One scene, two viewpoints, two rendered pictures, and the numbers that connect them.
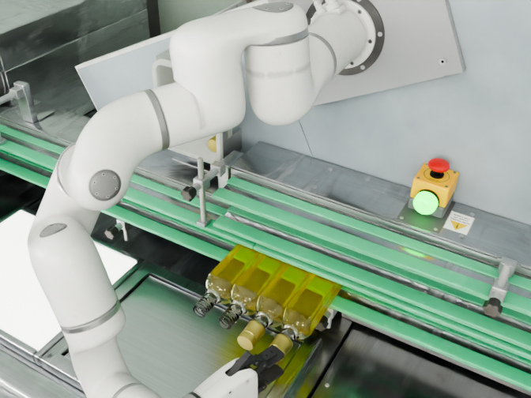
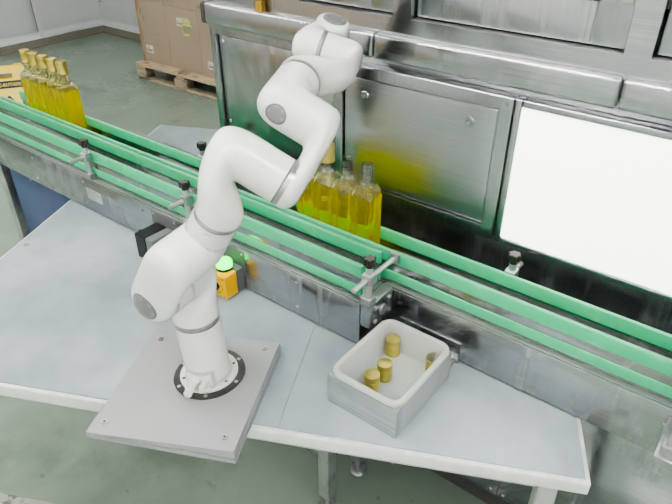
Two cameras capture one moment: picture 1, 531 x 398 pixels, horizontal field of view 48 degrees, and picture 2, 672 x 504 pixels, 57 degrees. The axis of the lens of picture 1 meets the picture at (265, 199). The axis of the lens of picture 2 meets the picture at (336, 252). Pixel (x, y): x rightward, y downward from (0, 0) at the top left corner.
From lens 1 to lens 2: 123 cm
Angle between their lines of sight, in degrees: 55
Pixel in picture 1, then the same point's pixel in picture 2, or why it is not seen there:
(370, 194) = (265, 278)
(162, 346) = (428, 145)
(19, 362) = (533, 89)
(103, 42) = not seen: outside the picture
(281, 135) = (333, 343)
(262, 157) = (344, 318)
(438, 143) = not seen: hidden behind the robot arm
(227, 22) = (144, 273)
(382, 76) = not seen: hidden behind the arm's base
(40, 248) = (270, 93)
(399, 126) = (227, 322)
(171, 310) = (441, 185)
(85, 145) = (207, 156)
